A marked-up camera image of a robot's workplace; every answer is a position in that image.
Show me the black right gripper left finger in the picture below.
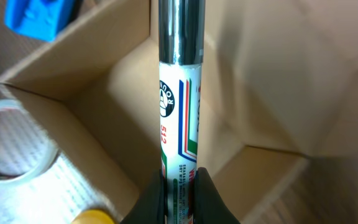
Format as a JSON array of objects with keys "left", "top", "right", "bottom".
[{"left": 120, "top": 170, "right": 165, "bottom": 224}]

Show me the white board marker black cap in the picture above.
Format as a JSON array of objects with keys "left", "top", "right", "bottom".
[{"left": 158, "top": 0, "right": 206, "bottom": 223}]

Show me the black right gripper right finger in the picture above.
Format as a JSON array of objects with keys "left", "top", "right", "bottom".
[{"left": 194, "top": 167, "right": 240, "bottom": 224}]

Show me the yellow tape roll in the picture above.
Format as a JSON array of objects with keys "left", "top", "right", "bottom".
[{"left": 71, "top": 209, "right": 116, "bottom": 224}]

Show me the brown cardboard box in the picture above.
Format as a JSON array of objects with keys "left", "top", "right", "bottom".
[{"left": 0, "top": 0, "right": 358, "bottom": 223}]

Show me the clear adhesive tape roll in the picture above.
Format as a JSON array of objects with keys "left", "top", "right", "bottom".
[{"left": 0, "top": 100, "right": 122, "bottom": 223}]

